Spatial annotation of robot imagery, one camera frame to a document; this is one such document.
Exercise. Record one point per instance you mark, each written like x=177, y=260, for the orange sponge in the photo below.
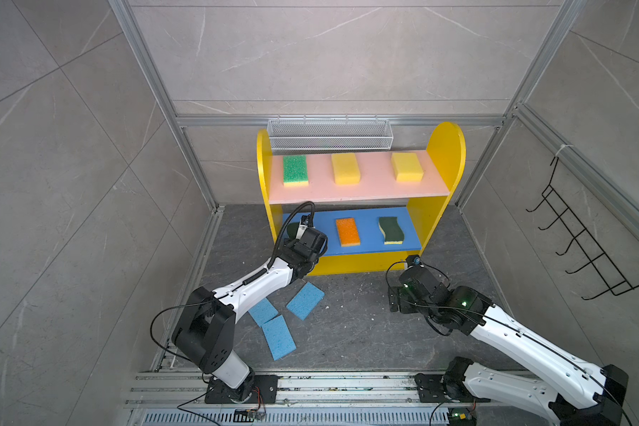
x=348, y=232

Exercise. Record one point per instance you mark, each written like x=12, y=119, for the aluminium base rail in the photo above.
x=185, y=397

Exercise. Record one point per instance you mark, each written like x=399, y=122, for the black wall hook rack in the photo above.
x=614, y=281

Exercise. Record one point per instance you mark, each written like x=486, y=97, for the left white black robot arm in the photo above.
x=205, y=330

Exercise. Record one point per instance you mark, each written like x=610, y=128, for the yellow sponge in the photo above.
x=346, y=169
x=406, y=167

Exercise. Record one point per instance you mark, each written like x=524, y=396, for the blue sponge lower left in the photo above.
x=278, y=337

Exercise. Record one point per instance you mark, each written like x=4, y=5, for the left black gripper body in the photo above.
x=288, y=247

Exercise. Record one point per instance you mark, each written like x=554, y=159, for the bright green sponge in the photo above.
x=295, y=171

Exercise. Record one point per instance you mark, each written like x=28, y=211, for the pink upper shelf board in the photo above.
x=377, y=180

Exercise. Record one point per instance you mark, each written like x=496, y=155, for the blue sponge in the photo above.
x=263, y=312
x=305, y=301
x=278, y=337

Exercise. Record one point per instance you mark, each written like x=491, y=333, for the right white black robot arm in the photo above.
x=565, y=389

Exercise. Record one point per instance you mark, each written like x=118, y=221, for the dark green scourer sponge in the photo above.
x=294, y=230
x=391, y=231

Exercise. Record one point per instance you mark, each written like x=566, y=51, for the yellow shelf unit frame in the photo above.
x=447, y=150

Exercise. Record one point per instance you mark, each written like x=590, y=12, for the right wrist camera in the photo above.
x=414, y=261

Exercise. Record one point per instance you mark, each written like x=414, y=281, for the white wire mesh basket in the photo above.
x=307, y=135

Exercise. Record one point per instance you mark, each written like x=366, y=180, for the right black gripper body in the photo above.
x=405, y=303

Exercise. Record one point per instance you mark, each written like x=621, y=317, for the blue sponge far left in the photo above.
x=263, y=312

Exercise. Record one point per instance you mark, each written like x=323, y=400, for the blue sponge middle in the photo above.
x=305, y=301

